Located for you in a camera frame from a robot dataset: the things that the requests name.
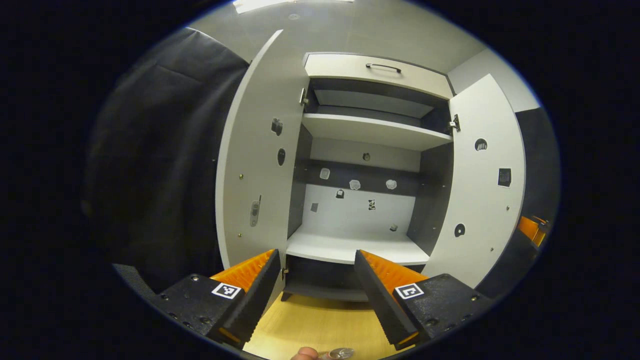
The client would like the grey cabinet drawer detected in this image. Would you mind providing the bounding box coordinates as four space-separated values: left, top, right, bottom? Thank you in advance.
303 52 455 101

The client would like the clear plastic bottle pink label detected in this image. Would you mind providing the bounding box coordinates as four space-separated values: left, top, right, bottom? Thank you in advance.
318 347 356 360

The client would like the ceiling light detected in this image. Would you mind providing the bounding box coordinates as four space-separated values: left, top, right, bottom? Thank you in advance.
232 0 356 15

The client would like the grey cabinet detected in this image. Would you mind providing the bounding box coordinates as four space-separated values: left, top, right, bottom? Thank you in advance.
280 51 458 303

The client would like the black backdrop cloth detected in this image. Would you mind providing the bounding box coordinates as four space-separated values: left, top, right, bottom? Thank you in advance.
82 27 561 301

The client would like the grey woven strap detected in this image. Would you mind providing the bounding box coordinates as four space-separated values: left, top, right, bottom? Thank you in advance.
111 263 158 301

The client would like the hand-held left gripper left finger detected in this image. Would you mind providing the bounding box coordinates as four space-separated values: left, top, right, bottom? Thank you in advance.
145 248 282 350

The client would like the grey cabinet door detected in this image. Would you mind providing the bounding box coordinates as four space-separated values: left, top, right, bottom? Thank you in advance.
422 73 527 290
215 29 312 313

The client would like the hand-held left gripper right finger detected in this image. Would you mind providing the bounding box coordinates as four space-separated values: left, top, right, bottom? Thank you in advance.
354 249 493 351

